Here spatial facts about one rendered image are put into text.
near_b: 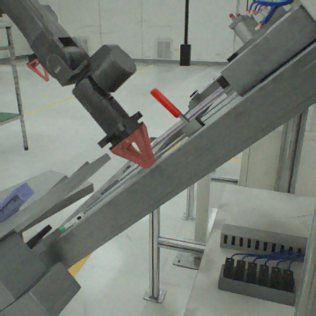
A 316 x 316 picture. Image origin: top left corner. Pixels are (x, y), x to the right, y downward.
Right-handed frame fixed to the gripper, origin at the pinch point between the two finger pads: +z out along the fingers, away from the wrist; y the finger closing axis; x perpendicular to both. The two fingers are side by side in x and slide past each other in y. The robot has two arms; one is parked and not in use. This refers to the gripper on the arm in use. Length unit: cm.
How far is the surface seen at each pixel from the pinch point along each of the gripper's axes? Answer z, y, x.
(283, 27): -4.2, -5.9, -32.7
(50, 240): -0.7, -11.8, 21.0
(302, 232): 46, 36, -4
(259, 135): 5.3, -10.0, -22.2
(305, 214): 47, 46, -5
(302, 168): 66, 135, 5
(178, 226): 53, 120, 81
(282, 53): -1.5, -5.9, -30.6
